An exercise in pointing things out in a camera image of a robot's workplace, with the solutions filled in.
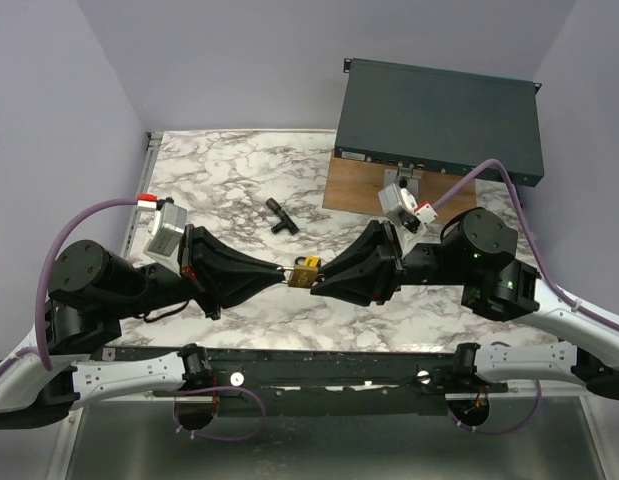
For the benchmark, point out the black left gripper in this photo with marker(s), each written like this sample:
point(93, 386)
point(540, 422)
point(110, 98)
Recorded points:
point(221, 275)

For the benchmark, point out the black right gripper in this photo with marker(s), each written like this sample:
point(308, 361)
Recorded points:
point(367, 270)

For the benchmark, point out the yellow padlock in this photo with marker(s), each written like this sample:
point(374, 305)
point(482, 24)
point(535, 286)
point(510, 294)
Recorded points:
point(307, 264)

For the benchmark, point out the small brass padlock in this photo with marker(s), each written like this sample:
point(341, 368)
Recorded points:
point(300, 276)

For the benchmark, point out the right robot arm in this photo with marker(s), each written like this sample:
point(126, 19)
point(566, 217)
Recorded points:
point(478, 254)

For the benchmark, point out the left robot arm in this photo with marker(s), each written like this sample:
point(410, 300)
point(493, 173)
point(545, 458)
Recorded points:
point(90, 292)

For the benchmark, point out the wooden board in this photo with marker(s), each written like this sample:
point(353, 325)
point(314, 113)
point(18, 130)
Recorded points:
point(353, 186)

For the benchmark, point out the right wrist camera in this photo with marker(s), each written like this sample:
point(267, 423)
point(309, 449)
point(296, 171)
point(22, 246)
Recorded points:
point(411, 219)

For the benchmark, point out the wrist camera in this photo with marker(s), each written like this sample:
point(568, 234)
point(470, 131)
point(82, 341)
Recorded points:
point(167, 230)
point(411, 219)

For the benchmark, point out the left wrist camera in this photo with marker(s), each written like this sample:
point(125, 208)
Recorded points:
point(167, 230)

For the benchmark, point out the grey metal lock bracket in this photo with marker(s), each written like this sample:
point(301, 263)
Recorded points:
point(405, 178)

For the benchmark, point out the black table edge rail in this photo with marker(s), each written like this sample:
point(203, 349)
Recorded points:
point(234, 382)

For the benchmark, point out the aluminium side rail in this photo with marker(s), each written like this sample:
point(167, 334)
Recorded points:
point(154, 143)

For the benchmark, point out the dark teal network switch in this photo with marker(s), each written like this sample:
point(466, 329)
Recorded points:
point(439, 120)

